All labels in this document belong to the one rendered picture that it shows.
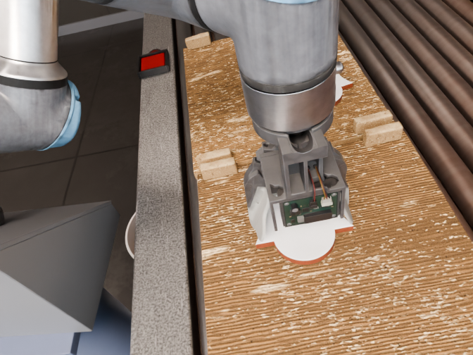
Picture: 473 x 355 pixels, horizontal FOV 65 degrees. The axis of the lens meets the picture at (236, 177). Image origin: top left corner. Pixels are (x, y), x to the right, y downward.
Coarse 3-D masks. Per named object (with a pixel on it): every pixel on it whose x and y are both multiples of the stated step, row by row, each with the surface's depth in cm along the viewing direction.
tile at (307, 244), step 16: (272, 224) 48; (304, 224) 47; (320, 224) 46; (336, 224) 46; (272, 240) 46; (288, 240) 45; (304, 240) 45; (320, 240) 45; (288, 256) 44; (304, 256) 44; (320, 256) 43
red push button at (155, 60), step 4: (148, 56) 91; (152, 56) 91; (156, 56) 90; (160, 56) 90; (164, 56) 90; (144, 60) 90; (148, 60) 90; (152, 60) 90; (156, 60) 89; (160, 60) 89; (164, 60) 89; (144, 64) 89; (148, 64) 89; (152, 64) 88; (156, 64) 88; (160, 64) 88; (164, 64) 88; (144, 68) 88; (148, 68) 88
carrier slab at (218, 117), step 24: (216, 48) 87; (192, 72) 82; (216, 72) 80; (360, 72) 71; (192, 96) 76; (216, 96) 75; (240, 96) 73; (360, 96) 67; (192, 120) 71; (216, 120) 70; (240, 120) 69; (336, 120) 64; (192, 144) 67; (216, 144) 66; (240, 144) 65; (336, 144) 62
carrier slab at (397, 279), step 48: (384, 144) 59; (240, 192) 58; (384, 192) 53; (432, 192) 52; (240, 240) 53; (336, 240) 50; (384, 240) 49; (432, 240) 48; (240, 288) 48; (288, 288) 47; (336, 288) 46; (384, 288) 45; (432, 288) 44; (240, 336) 44; (288, 336) 43; (336, 336) 42; (384, 336) 42; (432, 336) 41
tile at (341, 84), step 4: (336, 76) 70; (340, 76) 70; (336, 80) 69; (340, 80) 69; (344, 80) 69; (336, 84) 69; (340, 84) 69; (344, 84) 68; (348, 84) 68; (352, 84) 69; (336, 88) 68; (340, 88) 68; (344, 88) 69; (336, 92) 67; (340, 92) 67; (336, 96) 67; (340, 96) 66; (336, 100) 66; (340, 100) 67; (336, 104) 67
